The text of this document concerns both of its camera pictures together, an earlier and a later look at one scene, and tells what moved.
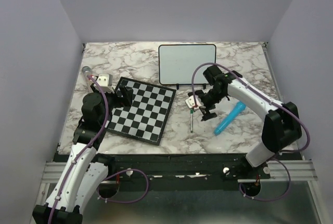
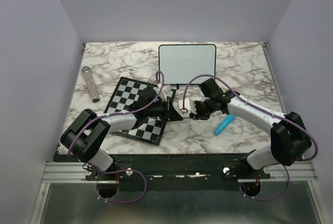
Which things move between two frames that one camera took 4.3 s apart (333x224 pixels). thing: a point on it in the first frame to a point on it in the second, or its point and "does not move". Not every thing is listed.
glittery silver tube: [87, 70] does not move
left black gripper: [119, 100] to [170, 113]
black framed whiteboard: [176, 63] does not move
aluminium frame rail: [53, 172] does not move
